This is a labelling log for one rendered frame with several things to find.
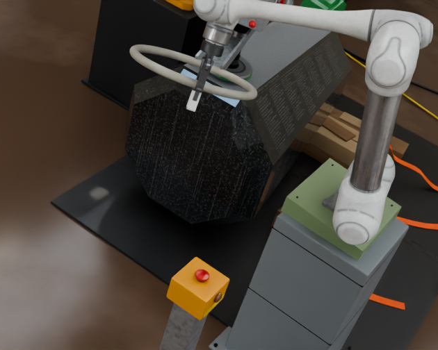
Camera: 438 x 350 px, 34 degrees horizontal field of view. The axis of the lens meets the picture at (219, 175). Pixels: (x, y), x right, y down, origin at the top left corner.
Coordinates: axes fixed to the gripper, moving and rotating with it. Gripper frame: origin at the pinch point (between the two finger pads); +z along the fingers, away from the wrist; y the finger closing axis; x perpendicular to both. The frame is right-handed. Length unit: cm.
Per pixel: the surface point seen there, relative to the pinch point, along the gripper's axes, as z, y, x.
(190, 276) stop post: 36, -61, -10
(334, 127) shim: 18, 187, -103
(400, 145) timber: 17, 207, -155
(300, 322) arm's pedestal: 72, 13, -70
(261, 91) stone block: 0, 89, -36
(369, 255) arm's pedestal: 33, 0, -80
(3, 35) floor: 40, 245, 110
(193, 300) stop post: 40, -66, -12
